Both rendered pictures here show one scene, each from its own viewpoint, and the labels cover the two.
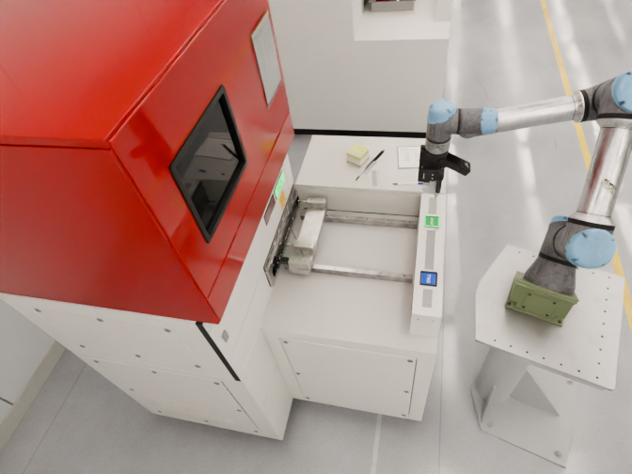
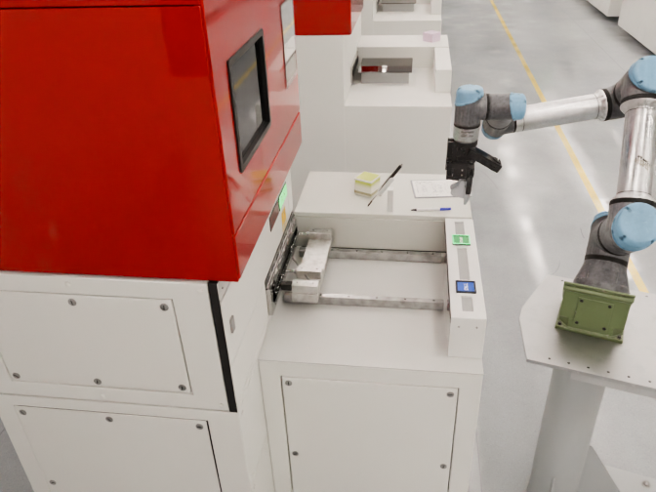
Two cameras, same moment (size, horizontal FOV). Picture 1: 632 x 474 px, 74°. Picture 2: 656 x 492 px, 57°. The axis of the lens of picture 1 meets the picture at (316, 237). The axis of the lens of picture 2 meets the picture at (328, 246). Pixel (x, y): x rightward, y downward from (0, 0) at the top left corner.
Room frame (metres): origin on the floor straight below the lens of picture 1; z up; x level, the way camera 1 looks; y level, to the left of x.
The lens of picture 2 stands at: (-0.54, 0.32, 1.98)
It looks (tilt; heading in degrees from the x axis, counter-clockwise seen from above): 31 degrees down; 348
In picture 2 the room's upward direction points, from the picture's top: 3 degrees counter-clockwise
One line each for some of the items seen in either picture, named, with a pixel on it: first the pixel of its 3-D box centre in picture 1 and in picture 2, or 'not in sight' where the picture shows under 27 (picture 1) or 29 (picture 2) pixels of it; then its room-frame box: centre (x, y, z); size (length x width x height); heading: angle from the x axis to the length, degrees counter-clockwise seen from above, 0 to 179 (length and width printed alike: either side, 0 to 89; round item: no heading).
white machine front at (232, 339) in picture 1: (261, 250); (264, 260); (0.97, 0.20, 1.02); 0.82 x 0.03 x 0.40; 159
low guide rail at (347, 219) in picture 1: (356, 220); (369, 255); (1.19, -0.19, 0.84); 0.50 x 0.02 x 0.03; 69
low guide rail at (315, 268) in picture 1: (346, 271); (362, 301); (0.94, -0.09, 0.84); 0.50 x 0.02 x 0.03; 69
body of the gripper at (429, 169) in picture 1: (433, 163); (461, 158); (1.01, -0.42, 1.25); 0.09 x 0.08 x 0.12; 69
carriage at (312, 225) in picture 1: (309, 235); (313, 266); (1.13, 0.03, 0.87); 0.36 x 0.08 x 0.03; 159
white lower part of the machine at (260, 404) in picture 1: (224, 320); (185, 400); (1.09, 0.52, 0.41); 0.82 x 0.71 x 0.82; 159
